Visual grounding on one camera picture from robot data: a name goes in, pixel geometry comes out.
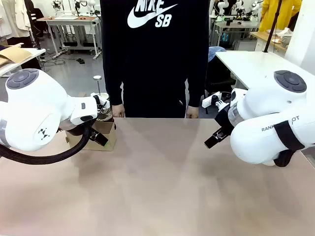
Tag dark garment on chair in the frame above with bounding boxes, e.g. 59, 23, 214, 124
24, 0, 50, 47

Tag black left arm cable sleeve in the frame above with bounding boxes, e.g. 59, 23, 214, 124
0, 122, 95, 165

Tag person's right hand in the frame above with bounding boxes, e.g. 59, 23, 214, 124
112, 104, 126, 118

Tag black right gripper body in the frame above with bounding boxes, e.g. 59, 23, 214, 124
214, 106, 236, 135

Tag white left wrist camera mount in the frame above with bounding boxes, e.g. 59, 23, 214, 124
90, 92, 111, 109

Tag black office chair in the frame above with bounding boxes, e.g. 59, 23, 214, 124
205, 58, 237, 99

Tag grey workbench with white board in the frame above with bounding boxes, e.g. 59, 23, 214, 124
213, 21, 260, 47

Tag hanging white coats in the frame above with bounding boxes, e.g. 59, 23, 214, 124
0, 0, 32, 40

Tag white table with cardboard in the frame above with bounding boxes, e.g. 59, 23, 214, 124
0, 48, 47, 77

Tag round metal stand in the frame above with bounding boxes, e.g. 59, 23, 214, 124
93, 75, 103, 95

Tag camouflage patterned object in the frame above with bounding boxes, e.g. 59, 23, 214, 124
97, 107, 114, 121

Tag large white side table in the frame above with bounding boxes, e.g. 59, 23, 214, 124
215, 51, 315, 91

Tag person in yellow coat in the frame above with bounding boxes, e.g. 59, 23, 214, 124
258, 0, 302, 32

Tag person's left hand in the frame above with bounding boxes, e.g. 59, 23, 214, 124
186, 106, 199, 119

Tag person's right forearm black sleeve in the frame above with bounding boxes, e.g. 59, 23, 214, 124
101, 46, 124, 106

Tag light wooden table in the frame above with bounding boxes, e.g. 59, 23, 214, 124
250, 31, 288, 52

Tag brown cardboard cup carrier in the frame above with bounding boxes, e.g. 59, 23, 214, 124
65, 119, 117, 151

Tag black slanted pole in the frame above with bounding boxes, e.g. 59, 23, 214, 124
263, 0, 283, 54

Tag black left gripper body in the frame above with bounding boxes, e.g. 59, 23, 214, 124
59, 120, 87, 136

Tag person's left forearm black sleeve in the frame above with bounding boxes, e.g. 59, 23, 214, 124
187, 46, 210, 108

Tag flat brown cardboard sheets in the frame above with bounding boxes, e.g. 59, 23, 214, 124
0, 43, 33, 66

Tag blue cloth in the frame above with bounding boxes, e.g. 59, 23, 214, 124
208, 46, 227, 63

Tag stack of white bowls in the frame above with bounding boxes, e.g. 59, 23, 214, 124
280, 27, 295, 47

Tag grey workbench with brown top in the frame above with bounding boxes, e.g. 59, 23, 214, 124
36, 16, 103, 59

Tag person in black hoodie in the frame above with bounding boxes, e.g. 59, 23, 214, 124
99, 0, 210, 118

